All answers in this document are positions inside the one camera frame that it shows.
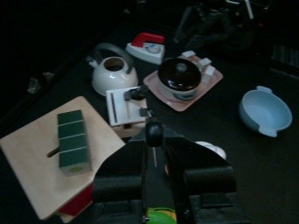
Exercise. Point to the light wooden cutting board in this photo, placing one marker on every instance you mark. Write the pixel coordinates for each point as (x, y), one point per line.
(31, 157)

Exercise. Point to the red flat block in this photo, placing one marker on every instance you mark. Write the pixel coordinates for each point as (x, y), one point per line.
(79, 201)

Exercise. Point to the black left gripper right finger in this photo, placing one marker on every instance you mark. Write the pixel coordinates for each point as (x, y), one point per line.
(202, 175)

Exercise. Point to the black ribbed grille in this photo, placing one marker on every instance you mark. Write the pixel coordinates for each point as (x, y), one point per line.
(286, 56)

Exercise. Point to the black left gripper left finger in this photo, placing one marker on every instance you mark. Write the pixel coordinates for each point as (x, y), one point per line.
(116, 175)

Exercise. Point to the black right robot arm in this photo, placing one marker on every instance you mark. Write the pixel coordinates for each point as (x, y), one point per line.
(210, 26)

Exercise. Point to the white toy toaster black knobs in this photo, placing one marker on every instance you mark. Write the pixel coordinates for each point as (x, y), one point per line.
(123, 108)

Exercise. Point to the pink square tray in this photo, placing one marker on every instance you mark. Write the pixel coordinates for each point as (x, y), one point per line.
(213, 78)

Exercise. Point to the dark green segmented block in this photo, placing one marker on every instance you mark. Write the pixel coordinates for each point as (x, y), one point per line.
(72, 143)

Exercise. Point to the white cube block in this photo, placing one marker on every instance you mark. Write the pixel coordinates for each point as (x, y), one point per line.
(189, 54)
(210, 74)
(203, 62)

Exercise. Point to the green and yellow toy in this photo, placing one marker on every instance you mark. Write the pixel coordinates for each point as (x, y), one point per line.
(161, 216)

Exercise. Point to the white egg-shaped toy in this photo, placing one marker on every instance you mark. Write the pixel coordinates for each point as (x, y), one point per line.
(217, 149)

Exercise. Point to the toy pot with black lid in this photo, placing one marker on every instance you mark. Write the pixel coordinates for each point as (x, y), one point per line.
(179, 75)

